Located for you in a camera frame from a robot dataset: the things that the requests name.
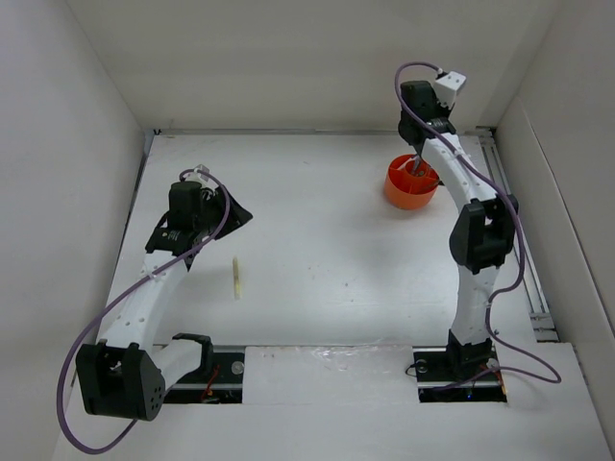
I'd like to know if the yellow highlighter pen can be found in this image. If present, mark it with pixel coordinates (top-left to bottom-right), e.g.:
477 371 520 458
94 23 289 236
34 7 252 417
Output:
233 256 241 301

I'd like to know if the black slim pen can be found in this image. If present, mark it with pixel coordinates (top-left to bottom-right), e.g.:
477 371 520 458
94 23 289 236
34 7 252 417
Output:
411 155 422 175

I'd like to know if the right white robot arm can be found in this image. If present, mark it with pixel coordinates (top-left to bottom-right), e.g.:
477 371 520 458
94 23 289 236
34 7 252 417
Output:
396 81 515 385

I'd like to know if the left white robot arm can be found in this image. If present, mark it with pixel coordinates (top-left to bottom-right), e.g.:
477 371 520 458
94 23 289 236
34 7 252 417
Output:
76 181 253 421

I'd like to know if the orange round organizer container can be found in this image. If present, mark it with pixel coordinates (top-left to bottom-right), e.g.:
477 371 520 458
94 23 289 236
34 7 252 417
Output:
383 154 440 210

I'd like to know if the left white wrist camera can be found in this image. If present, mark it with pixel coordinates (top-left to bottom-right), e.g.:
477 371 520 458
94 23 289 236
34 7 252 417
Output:
180 164 215 190

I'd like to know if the back aluminium rail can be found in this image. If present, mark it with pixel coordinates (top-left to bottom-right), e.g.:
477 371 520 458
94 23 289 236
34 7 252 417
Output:
153 128 397 136

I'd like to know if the aluminium rail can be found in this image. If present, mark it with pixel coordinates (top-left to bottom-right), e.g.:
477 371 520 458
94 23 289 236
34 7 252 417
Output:
476 127 560 343
153 128 397 136

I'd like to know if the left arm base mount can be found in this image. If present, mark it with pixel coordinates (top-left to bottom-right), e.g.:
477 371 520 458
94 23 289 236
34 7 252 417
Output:
164 346 246 404

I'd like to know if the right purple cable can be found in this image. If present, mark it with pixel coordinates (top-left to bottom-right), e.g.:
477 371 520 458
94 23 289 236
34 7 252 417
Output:
394 61 563 391

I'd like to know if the purple cable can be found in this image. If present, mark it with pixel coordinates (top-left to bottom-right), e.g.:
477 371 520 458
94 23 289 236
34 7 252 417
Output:
394 61 563 391
56 168 233 455

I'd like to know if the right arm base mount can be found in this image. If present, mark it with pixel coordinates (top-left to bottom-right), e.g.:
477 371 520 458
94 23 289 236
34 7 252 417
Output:
406 347 507 403

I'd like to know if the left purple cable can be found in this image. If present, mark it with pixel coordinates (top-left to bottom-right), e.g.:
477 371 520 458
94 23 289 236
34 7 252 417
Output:
56 168 233 455

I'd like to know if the right aluminium rail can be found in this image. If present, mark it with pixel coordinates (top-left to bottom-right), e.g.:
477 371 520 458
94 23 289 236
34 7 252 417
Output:
476 127 560 343

